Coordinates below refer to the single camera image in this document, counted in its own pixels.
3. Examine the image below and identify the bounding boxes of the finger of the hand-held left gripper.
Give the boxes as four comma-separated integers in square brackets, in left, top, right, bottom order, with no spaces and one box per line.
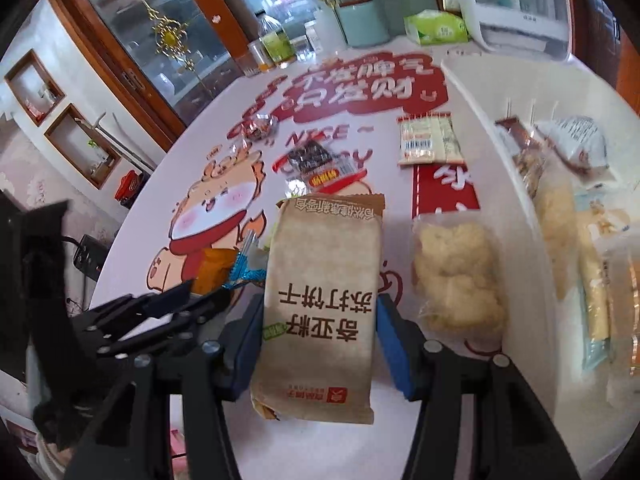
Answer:
[75,287,233,358]
[95,279,196,326]

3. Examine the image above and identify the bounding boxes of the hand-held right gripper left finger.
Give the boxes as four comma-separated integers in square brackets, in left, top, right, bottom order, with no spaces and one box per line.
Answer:
[62,292,266,480]

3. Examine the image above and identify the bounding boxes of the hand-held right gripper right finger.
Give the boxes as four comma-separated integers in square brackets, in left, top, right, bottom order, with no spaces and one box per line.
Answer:
[376,294,583,480]

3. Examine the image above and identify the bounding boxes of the orange snack packet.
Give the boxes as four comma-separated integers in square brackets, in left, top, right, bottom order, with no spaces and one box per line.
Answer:
[191,247,240,295]

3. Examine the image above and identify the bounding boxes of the beige cracker packet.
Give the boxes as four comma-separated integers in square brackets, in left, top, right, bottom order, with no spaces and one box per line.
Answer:
[250,192,387,426]

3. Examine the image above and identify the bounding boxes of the white plastic bin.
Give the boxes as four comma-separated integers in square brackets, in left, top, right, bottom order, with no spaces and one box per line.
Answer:
[440,52,640,480]

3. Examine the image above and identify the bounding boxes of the black power strip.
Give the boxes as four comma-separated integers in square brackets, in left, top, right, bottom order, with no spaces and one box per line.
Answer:
[72,234,108,281]

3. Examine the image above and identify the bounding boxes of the blue white snack wrapper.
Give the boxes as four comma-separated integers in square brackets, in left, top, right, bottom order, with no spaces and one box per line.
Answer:
[222,240,271,291]

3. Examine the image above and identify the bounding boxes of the clear packet of yellow puffs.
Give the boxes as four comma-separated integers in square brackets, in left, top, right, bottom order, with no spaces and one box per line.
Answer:
[411,212,507,347]

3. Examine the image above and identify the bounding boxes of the red box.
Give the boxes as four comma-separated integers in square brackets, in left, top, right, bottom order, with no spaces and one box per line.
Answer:
[114,170,141,206]

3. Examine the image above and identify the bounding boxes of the printed pink tablecloth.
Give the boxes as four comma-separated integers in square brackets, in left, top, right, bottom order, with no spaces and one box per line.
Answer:
[87,35,551,480]

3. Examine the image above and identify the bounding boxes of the red wrapped candy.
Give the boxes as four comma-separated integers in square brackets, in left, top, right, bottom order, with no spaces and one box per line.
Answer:
[241,114,280,142]

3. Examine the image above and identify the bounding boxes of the dark snack packet red label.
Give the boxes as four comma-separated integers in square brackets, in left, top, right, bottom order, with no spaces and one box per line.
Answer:
[272,141,373,193]

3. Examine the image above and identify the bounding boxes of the clear bag of pastries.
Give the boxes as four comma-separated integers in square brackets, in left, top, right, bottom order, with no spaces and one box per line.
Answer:
[530,175,581,301]

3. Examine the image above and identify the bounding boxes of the white striped snack packet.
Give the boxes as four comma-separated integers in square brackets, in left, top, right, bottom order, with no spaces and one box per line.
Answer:
[396,114,466,167]

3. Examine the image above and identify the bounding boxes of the large white blue snack bag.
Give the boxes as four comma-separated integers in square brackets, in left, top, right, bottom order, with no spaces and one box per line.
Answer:
[572,185,640,371]

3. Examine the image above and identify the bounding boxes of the brown wrapper snack packet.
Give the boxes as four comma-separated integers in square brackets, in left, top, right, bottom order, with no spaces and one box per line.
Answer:
[495,116,551,196]

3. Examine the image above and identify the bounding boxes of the glass with orange liquid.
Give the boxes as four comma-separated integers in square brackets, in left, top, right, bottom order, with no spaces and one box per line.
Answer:
[247,42,275,77]

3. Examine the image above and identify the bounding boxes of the white red snack packet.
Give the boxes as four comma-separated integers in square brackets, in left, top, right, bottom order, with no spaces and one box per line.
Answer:
[537,116,616,181]

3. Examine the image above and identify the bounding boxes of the wooden glass sliding doors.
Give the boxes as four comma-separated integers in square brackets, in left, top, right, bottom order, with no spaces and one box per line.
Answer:
[47,0,451,136]

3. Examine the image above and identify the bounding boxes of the oil bottle green label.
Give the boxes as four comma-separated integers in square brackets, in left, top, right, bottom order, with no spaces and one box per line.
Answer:
[257,10,297,68]

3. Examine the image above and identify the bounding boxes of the small white bottle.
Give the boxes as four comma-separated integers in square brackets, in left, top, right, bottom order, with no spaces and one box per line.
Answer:
[305,22,326,56]

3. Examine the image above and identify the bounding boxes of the tall white plastic bottle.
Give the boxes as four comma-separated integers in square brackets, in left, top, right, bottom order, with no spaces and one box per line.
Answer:
[315,7,348,53]

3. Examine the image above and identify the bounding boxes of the green tissue pack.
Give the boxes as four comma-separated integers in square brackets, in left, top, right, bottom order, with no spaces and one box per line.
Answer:
[404,10,470,46]

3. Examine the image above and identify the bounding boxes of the teal canister brown lid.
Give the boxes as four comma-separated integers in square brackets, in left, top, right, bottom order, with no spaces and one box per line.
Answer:
[335,0,391,50]

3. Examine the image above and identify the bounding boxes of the white dish cabinet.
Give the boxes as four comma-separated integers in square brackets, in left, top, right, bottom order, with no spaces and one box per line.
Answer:
[457,0,573,58]

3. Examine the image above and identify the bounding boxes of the wooden cabinet with shelves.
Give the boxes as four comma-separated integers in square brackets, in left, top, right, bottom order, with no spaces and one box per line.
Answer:
[570,0,640,106]

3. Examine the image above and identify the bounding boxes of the large wooden wall niche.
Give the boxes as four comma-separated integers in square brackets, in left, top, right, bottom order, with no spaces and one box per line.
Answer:
[44,103,122,190]

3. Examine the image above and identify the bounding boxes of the small wooden wall niche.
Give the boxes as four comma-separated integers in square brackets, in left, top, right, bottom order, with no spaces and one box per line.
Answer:
[5,49,66,127]

